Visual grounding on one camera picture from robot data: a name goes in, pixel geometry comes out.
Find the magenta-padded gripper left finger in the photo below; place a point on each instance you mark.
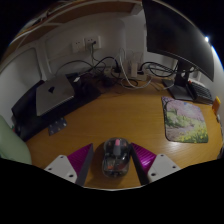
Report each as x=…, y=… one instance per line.
x=78, y=161

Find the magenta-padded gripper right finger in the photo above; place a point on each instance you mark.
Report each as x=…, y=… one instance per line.
x=145, y=160

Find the transparent computer mouse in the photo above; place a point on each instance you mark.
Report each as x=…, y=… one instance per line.
x=115, y=158

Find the landscape print mouse pad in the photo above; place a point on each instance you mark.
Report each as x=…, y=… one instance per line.
x=185, y=120

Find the black laptop case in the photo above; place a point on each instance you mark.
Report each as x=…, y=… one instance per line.
x=28, y=116

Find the sage green plastic bin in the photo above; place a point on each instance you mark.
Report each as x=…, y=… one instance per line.
x=11, y=143

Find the silver laptop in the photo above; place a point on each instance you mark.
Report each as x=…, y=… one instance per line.
x=53, y=95

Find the white power strip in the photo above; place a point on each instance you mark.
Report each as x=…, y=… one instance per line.
x=133, y=74

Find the black keyboard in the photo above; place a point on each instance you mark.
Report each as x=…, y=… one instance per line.
x=202, y=92

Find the black computer monitor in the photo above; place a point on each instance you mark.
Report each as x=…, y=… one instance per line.
x=176, y=36

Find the bright lamp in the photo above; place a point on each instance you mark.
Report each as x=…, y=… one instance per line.
x=206, y=39

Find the small dark metal bracket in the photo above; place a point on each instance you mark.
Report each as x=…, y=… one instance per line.
x=57, y=126

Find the white wall outlet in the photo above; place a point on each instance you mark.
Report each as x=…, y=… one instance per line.
x=77, y=45
x=92, y=42

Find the wooden wall shelf unit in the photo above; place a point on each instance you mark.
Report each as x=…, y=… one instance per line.
x=83, y=10

